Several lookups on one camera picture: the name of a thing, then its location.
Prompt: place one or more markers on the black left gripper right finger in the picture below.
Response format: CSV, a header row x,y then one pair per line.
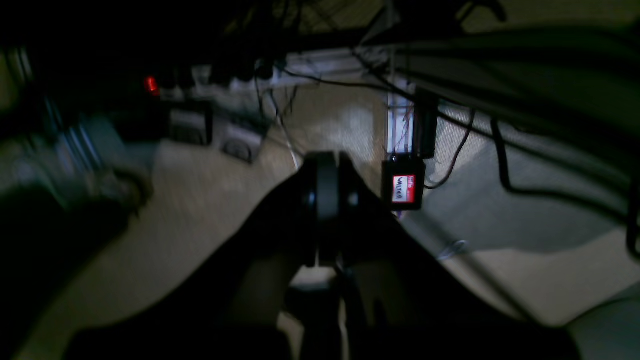
x,y
401,304

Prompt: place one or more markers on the white power strip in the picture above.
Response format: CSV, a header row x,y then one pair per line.
x,y
295,68

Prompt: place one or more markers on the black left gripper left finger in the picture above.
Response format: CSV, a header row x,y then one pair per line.
x,y
228,308

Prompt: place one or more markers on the black box red label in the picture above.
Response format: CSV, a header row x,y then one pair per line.
x,y
403,183

